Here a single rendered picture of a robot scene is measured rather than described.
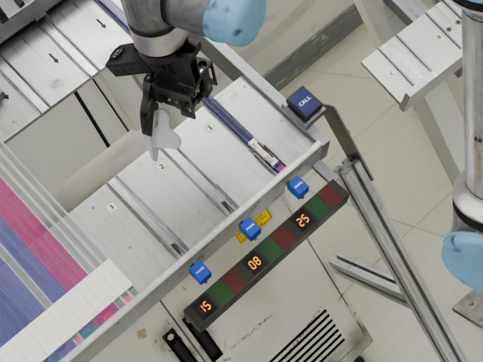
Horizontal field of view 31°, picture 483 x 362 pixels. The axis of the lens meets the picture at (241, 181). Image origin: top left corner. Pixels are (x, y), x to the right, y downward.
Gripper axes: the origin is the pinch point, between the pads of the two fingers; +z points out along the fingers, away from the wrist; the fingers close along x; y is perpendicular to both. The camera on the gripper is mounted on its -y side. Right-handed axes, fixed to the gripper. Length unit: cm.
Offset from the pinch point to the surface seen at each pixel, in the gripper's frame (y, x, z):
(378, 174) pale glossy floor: 3, 82, 125
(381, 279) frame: 30, 14, 56
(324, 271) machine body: 15, 16, 67
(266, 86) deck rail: 5.0, 20.1, 11.4
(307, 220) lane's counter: 21.0, 1.4, 18.3
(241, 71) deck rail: -0.1, 20.9, 10.4
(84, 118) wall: -115, 78, 148
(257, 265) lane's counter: 16.8, -9.3, 18.5
